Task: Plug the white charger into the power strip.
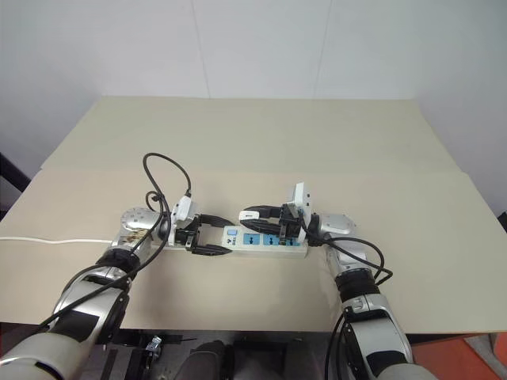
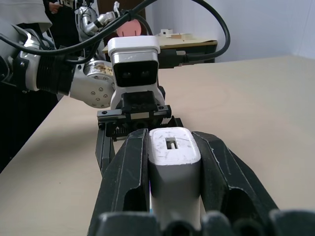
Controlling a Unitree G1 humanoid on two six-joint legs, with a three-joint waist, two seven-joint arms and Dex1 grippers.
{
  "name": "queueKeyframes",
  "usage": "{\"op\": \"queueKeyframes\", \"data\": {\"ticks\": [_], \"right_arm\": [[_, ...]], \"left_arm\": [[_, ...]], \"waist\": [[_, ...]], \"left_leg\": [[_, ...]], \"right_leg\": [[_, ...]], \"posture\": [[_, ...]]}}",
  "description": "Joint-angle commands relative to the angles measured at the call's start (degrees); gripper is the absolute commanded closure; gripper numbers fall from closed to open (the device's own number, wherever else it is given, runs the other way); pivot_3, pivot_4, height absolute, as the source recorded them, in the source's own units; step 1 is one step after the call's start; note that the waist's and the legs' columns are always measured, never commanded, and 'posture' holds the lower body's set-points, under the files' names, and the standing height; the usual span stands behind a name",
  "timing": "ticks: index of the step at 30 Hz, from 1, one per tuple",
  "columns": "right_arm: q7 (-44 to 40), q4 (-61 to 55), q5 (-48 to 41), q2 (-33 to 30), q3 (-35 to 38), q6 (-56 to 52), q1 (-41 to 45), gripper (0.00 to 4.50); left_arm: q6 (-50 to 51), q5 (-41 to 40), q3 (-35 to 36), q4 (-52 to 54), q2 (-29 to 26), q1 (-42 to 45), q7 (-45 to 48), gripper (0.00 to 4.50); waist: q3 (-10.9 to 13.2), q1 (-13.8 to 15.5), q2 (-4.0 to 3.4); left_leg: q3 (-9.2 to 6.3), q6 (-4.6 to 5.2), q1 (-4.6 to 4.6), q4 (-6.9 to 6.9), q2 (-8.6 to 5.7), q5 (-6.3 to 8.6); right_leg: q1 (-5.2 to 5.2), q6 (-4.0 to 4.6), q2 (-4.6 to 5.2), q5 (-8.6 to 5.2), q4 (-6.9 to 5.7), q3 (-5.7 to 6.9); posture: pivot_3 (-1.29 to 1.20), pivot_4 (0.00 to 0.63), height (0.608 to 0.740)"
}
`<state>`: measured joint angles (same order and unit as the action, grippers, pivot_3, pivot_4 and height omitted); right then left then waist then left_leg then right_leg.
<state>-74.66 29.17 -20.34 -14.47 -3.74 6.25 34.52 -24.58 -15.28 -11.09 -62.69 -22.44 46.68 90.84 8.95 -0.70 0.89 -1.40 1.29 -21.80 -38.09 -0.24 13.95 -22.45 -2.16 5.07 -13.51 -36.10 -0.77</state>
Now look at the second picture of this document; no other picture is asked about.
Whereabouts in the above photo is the wooden background desk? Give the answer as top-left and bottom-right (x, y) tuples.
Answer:
(102, 36), (219, 62)

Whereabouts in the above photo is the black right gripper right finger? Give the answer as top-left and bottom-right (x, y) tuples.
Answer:
(191, 131), (279, 214)

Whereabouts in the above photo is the silver background robot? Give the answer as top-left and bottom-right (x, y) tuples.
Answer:
(75, 1), (124, 39)

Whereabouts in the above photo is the person in black clothes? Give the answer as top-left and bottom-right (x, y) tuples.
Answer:
(43, 0), (81, 49)

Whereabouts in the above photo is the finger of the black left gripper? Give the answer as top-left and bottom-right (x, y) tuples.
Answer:
(95, 127), (117, 177)

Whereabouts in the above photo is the white charger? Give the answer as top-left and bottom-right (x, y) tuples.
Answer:
(147, 127), (204, 231)

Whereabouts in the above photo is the pink round object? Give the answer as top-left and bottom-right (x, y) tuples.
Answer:
(116, 19), (143, 38)

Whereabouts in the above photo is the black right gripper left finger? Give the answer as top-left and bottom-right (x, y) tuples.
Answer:
(87, 128), (152, 236)

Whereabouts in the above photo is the person in grey top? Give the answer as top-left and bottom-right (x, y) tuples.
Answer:
(0, 0), (53, 34)

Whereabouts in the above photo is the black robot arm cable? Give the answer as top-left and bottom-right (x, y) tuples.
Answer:
(0, 0), (231, 68)

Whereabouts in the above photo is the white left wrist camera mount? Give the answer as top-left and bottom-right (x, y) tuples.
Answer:
(107, 35), (165, 116)

